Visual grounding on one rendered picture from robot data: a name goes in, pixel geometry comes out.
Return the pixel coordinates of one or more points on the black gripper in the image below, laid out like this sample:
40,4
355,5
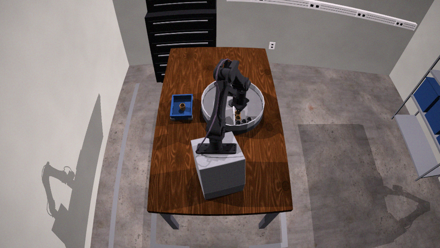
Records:
241,104

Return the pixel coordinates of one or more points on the white round turntable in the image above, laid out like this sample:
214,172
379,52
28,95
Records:
254,109

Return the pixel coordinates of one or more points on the blue open tray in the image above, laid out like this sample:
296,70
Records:
175,111

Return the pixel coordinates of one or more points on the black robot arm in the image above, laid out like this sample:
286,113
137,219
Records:
240,85

